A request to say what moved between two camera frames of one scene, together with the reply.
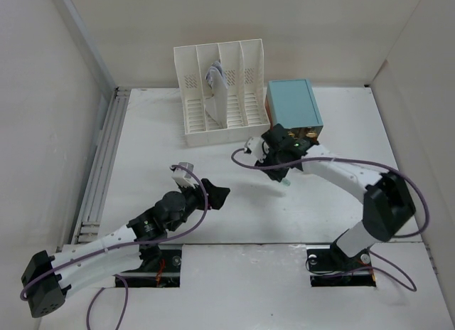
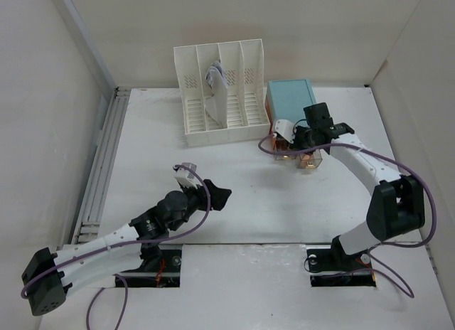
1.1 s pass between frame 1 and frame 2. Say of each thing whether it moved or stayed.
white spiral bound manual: stayed
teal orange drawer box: moved
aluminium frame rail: stayed
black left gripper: stayed
